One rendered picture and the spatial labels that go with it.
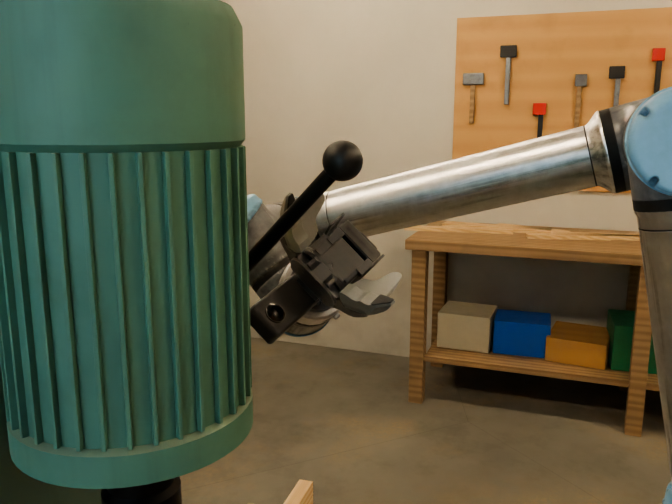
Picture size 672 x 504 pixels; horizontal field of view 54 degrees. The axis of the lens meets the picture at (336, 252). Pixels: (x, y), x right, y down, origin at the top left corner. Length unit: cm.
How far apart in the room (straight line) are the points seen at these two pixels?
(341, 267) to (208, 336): 33
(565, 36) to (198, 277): 338
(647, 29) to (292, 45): 191
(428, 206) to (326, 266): 28
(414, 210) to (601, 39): 280
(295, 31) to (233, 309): 365
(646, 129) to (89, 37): 58
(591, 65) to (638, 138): 292
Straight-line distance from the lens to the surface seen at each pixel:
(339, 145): 55
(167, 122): 41
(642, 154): 79
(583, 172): 95
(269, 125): 412
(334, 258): 75
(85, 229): 41
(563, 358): 344
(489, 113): 372
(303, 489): 94
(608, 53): 370
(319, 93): 399
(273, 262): 93
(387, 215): 99
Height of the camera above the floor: 143
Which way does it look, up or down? 12 degrees down
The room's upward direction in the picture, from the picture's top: straight up
